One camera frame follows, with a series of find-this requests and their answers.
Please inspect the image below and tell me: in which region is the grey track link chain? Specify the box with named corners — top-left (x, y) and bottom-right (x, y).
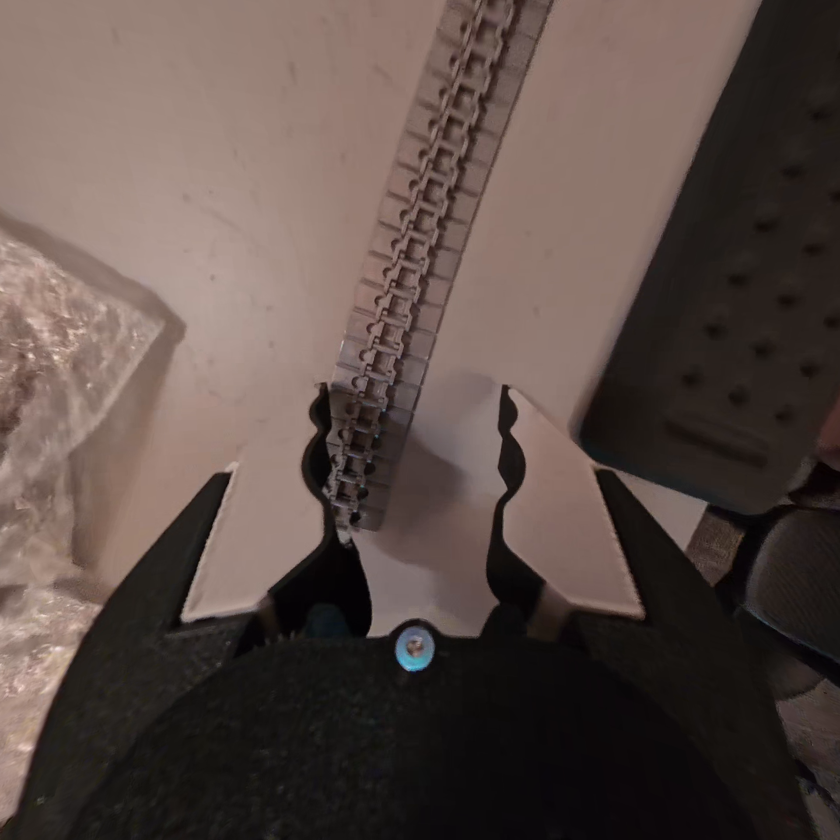
top-left (322, 0), bottom-right (557, 547)

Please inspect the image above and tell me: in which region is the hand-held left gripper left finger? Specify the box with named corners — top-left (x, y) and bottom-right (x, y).
top-left (180, 382), bottom-right (371, 639)

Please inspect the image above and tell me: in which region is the grey desk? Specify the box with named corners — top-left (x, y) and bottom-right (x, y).
top-left (0, 0), bottom-right (767, 657)

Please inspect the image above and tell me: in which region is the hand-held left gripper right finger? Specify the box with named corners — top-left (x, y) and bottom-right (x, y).
top-left (482, 384), bottom-right (648, 641)

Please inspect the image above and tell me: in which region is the black perforated chair armrest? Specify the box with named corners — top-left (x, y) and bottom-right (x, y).
top-left (569, 0), bottom-right (840, 517)

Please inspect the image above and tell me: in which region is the black chair seat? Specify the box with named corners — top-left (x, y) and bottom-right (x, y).
top-left (718, 459), bottom-right (840, 673)

